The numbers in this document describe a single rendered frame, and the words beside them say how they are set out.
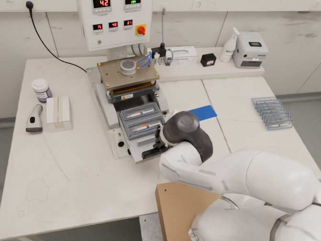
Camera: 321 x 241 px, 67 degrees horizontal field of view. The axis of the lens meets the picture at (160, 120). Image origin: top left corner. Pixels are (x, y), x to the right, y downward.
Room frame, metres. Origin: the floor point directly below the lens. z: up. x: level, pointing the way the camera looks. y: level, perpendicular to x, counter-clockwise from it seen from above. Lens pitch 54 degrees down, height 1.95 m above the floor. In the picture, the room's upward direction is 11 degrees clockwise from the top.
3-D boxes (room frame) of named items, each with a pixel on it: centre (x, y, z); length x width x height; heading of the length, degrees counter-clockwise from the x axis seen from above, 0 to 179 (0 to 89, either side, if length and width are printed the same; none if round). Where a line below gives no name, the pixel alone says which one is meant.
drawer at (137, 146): (0.65, 0.06, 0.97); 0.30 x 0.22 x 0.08; 32
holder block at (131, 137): (0.69, 0.08, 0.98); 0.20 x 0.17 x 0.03; 122
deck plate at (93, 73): (0.92, 0.22, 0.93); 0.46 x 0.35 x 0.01; 32
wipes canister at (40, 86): (0.88, 0.72, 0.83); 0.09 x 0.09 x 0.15
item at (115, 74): (0.93, 0.21, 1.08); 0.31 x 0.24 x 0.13; 122
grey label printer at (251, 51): (1.58, -0.55, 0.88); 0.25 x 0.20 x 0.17; 14
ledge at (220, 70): (1.48, -0.26, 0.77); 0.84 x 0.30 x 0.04; 110
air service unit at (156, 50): (1.12, 0.09, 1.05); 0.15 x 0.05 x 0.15; 122
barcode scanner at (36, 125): (0.72, 0.70, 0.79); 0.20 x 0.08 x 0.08; 20
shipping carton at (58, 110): (0.76, 0.58, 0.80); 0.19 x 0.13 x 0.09; 20
